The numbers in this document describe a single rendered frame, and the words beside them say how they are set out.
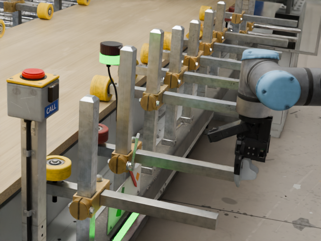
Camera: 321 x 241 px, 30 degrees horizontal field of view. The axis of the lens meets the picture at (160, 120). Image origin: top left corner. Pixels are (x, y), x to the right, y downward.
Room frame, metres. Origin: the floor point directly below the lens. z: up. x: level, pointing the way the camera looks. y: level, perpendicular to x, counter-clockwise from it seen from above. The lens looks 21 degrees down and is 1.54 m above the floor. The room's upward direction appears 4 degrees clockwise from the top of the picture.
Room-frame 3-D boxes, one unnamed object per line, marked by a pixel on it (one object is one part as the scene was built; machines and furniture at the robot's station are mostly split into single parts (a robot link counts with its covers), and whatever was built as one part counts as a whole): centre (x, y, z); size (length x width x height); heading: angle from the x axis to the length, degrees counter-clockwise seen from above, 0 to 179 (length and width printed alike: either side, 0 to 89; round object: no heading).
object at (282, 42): (2.72, -0.37, 0.95); 0.37 x 0.03 x 0.03; 75
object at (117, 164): (1.53, 0.09, 0.85); 0.14 x 0.06 x 0.05; 165
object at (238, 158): (1.44, -0.21, 0.91); 0.05 x 0.02 x 0.09; 165
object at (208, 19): (2.47, -0.17, 0.87); 0.04 x 0.04 x 0.48; 75
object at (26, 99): (1.02, 0.23, 1.18); 0.07 x 0.07 x 0.08; 75
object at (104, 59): (1.52, 0.14, 1.13); 0.06 x 0.06 x 0.02
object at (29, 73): (1.02, 0.23, 1.22); 0.04 x 0.04 x 0.02
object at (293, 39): (3.45, -0.54, 0.81); 0.44 x 0.03 x 0.04; 75
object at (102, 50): (1.52, 0.14, 1.16); 0.06 x 0.06 x 0.02
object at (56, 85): (1.01, 0.19, 1.20); 0.03 x 0.01 x 0.03; 165
